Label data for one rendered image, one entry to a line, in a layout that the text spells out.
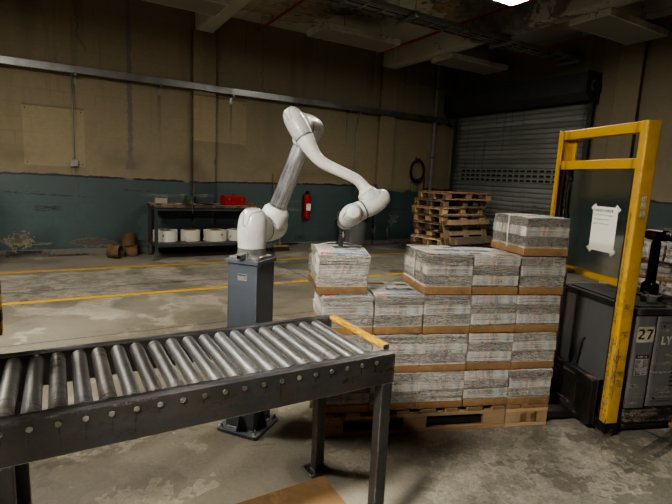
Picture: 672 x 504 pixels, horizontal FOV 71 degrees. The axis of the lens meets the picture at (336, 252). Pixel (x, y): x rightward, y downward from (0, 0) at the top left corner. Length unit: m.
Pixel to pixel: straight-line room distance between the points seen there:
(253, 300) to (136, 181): 6.40
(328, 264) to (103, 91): 6.80
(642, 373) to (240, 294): 2.43
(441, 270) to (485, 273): 0.27
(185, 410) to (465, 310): 1.77
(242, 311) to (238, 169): 6.72
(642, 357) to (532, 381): 0.65
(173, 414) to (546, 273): 2.23
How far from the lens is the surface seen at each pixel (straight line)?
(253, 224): 2.56
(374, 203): 2.42
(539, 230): 2.97
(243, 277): 2.60
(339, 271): 2.55
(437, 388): 2.93
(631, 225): 3.11
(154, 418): 1.57
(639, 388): 3.49
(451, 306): 2.80
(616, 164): 3.26
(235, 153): 9.20
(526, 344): 3.10
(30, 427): 1.53
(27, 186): 8.73
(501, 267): 2.88
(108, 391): 1.61
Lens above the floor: 1.46
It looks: 9 degrees down
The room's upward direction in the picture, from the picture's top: 3 degrees clockwise
